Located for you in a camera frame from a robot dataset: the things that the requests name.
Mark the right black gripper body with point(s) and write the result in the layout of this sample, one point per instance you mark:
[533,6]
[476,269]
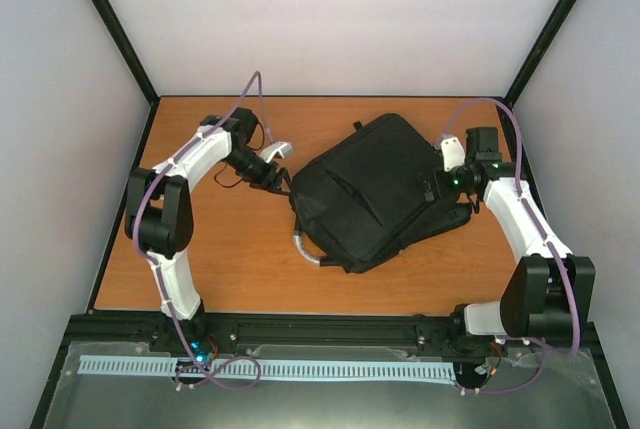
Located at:
[458,187]

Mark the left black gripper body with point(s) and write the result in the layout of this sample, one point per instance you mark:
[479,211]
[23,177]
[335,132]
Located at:
[253,175]

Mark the black student backpack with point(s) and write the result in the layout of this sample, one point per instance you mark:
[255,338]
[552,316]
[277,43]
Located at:
[371,196]

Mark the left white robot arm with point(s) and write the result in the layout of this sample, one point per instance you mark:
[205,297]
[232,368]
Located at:
[159,215]

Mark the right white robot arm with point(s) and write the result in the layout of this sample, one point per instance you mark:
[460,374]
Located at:
[549,293]

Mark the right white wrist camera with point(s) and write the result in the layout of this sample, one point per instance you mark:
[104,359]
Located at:
[452,152]

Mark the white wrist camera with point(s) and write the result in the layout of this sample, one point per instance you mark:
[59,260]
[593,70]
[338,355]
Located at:
[277,150]
[452,152]

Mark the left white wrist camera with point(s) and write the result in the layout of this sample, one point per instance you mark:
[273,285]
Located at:
[277,150]

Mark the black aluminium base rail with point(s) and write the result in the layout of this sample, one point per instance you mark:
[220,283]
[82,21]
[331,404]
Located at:
[231,333]

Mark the light blue cable duct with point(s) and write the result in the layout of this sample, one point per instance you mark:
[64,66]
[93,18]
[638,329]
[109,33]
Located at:
[271,370]

